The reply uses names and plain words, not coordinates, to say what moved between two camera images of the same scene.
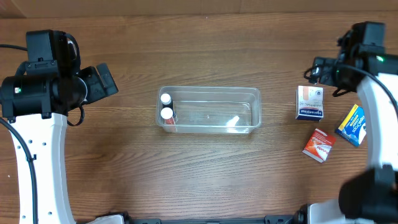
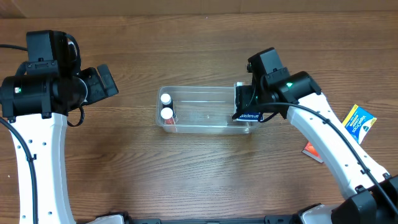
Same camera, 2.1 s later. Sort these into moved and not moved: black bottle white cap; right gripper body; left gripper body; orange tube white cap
Moved: right gripper body
Not moved: black bottle white cap; left gripper body; orange tube white cap
